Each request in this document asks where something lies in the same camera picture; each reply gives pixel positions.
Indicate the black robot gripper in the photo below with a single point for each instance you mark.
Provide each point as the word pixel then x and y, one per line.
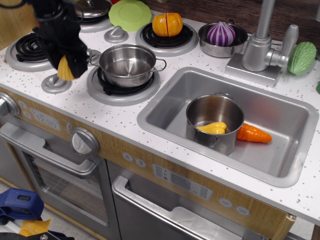
pixel 58 32

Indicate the yellow toy corn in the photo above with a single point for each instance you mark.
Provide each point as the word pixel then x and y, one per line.
pixel 64 72

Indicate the front grey stove knob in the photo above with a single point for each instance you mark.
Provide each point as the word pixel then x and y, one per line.
pixel 55 85

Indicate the grey stove knob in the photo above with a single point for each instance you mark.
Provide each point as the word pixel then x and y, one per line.
pixel 93 53
pixel 116 35
pixel 55 85

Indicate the middle grey stove knob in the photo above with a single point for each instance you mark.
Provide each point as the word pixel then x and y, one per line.
pixel 93 53

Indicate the front left stove burner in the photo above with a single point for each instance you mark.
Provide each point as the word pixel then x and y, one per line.
pixel 25 54

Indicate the stove burner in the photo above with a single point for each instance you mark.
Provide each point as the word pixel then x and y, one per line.
pixel 112 95
pixel 25 54
pixel 174 46
pixel 93 20

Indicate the back left stove burner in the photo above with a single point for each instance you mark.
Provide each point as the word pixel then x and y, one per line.
pixel 93 20

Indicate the front right stove burner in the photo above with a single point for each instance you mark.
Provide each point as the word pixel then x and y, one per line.
pixel 112 95

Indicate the back grey stove knob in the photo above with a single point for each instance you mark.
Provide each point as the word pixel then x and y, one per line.
pixel 116 35

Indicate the shallow steel pan on stove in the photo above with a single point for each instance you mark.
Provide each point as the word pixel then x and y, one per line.
pixel 127 65

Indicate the back right stove burner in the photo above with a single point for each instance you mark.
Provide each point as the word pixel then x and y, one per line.
pixel 174 46

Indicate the steel pot lid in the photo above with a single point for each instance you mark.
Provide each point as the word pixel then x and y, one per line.
pixel 95 8

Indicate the left oven dial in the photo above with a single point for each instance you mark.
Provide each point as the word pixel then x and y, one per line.
pixel 8 106

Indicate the oven dial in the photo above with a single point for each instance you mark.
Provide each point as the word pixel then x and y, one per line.
pixel 8 106
pixel 83 141

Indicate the green toy plate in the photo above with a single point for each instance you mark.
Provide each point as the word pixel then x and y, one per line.
pixel 130 15

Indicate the right oven dial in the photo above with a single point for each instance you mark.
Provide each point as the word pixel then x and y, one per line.
pixel 83 141

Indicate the orange toy pumpkin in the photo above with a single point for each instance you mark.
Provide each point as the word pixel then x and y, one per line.
pixel 168 24

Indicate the toy oven door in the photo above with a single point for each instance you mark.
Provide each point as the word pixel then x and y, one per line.
pixel 77 186

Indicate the blue clamp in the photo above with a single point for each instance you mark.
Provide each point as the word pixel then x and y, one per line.
pixel 20 204

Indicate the purple toy onion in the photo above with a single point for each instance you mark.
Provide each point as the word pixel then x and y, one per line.
pixel 221 34

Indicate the tall steel pot in sink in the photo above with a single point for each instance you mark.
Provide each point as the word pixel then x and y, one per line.
pixel 213 121

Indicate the toy dishwasher door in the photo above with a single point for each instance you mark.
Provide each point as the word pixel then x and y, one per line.
pixel 148 211

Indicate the yellow toy pepper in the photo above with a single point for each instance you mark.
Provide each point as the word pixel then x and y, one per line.
pixel 216 128

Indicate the small steel bowl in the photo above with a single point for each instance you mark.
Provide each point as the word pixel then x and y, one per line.
pixel 241 37

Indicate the yellow tape piece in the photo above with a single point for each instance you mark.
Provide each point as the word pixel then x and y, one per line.
pixel 33 227

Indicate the silver toy faucet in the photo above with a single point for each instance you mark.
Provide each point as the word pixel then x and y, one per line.
pixel 260 63

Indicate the orange toy carrot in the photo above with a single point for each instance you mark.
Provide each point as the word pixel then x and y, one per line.
pixel 251 133

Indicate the grey toy sink basin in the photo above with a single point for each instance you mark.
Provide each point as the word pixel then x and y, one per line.
pixel 291 124

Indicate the green toy bitter gourd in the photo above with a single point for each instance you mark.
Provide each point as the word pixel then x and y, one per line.
pixel 301 58

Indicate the dark green toy at edge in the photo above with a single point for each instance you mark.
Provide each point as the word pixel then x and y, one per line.
pixel 318 88

